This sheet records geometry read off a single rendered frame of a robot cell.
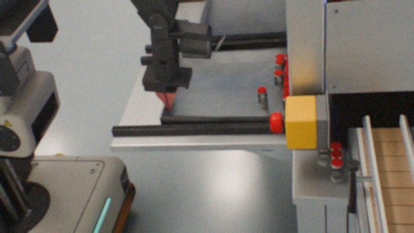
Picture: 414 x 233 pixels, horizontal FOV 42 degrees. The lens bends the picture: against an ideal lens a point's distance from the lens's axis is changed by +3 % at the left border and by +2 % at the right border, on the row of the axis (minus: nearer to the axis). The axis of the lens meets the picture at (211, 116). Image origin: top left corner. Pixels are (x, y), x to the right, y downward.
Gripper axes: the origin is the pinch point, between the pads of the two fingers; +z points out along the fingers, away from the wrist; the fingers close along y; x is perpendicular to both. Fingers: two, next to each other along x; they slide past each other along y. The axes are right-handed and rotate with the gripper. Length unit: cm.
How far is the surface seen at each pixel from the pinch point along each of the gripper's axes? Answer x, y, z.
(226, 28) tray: 37.4, 9.0, 0.7
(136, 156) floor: 77, -36, 95
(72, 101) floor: 120, -82, 101
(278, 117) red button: -18.5, 24.5, -14.6
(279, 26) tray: 36.7, 23.8, -1.2
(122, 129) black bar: -7.6, -9.3, 1.2
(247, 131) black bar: -7.9, 18.5, -1.4
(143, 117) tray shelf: -1.3, -6.1, 2.8
